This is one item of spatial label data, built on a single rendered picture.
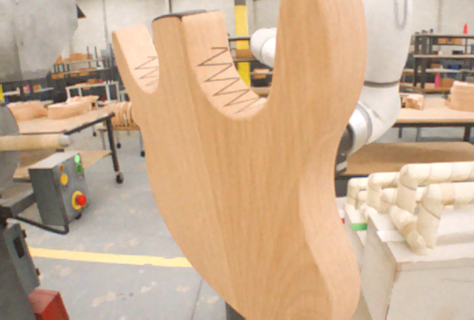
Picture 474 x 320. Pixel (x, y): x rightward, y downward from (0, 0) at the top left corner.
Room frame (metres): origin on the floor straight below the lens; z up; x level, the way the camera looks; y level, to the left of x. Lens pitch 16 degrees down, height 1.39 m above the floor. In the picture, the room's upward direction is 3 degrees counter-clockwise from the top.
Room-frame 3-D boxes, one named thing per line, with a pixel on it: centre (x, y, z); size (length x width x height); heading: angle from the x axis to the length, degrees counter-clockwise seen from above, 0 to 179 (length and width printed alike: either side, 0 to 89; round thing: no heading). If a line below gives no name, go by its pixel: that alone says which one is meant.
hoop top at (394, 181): (0.59, -0.39, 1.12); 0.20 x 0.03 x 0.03; 84
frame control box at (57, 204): (0.85, 0.66, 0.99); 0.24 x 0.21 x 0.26; 85
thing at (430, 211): (0.35, -0.28, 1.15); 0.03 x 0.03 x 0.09
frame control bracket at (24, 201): (0.79, 0.67, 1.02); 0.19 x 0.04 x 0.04; 175
